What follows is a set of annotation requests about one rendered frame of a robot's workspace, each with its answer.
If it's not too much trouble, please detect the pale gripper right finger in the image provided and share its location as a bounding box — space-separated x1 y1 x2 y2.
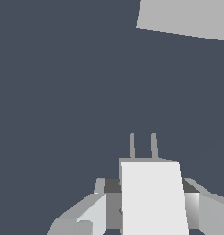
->
181 177 224 235

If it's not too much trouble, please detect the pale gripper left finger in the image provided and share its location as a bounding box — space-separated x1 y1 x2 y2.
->
47 177 123 235

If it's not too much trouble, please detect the white two-prong charger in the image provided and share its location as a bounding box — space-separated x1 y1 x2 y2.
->
118 132 190 235

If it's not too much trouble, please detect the grey wall socket block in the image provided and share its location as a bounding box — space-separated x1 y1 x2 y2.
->
135 0 224 42

